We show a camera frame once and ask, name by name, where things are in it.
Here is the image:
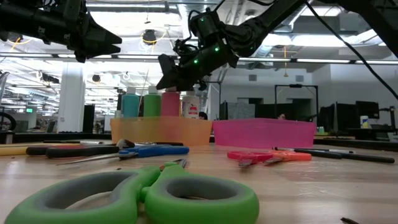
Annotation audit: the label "wide black paintbrush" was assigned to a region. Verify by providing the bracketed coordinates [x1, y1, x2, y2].
[116, 138, 185, 149]

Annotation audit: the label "teal paint bottle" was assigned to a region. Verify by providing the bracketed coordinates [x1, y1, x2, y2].
[121, 86, 140, 118]

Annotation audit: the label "black wheel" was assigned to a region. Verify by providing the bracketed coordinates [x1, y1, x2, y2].
[0, 111, 17, 131]

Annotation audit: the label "small orange scissors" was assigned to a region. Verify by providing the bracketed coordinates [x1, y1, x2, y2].
[264, 150, 313, 166]

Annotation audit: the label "green handled scissors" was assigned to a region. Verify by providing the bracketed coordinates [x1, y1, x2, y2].
[4, 158, 261, 224]

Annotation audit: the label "black rectangular stand frame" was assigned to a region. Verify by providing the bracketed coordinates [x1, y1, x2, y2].
[274, 83, 318, 119]

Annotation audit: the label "pink paint bottle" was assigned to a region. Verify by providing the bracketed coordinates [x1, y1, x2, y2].
[160, 86, 181, 118]

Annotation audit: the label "orange translucent plastic bin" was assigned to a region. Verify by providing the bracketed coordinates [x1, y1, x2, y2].
[109, 116, 213, 147]

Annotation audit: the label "pink translucent plastic bin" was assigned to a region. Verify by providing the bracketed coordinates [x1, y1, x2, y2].
[212, 118, 317, 149]

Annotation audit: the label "thin black paintbrush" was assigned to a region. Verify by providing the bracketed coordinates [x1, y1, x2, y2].
[43, 139, 104, 145]
[272, 146, 355, 154]
[292, 148, 343, 160]
[323, 151, 396, 164]

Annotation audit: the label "dark red black scissors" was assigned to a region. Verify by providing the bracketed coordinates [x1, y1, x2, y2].
[25, 144, 121, 159]

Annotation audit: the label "ceiling light strip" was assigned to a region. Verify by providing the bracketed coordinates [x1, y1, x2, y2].
[0, 52, 175, 60]
[238, 57, 398, 65]

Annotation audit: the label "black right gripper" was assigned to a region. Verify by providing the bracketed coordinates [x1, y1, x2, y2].
[156, 39, 239, 92]

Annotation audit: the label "small red scissors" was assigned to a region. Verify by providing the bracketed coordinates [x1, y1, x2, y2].
[226, 151, 274, 168]

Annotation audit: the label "black cabinet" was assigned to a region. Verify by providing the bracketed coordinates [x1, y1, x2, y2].
[82, 105, 96, 134]

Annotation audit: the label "yellow handled scissors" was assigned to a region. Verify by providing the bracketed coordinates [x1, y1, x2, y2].
[0, 142, 82, 156]

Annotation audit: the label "blue handled scissors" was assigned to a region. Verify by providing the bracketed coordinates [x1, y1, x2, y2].
[55, 144, 190, 167]

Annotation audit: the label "white building pillar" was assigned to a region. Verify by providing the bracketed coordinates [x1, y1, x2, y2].
[57, 62, 85, 133]

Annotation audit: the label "green paint bottle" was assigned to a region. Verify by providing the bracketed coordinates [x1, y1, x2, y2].
[142, 85, 162, 118]

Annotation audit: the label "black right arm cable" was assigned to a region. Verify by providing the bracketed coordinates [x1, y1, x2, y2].
[305, 1, 398, 100]

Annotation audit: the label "white paint bottle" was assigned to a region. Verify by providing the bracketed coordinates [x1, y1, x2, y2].
[182, 91, 200, 119]

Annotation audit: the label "ceiling reel with yellow cable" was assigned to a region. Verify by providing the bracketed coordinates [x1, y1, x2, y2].
[141, 29, 159, 46]

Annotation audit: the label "black computer monitor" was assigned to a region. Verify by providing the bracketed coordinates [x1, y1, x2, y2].
[356, 101, 380, 119]
[318, 104, 336, 131]
[336, 102, 358, 129]

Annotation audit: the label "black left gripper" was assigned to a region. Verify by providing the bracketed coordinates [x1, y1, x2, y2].
[60, 0, 123, 63]

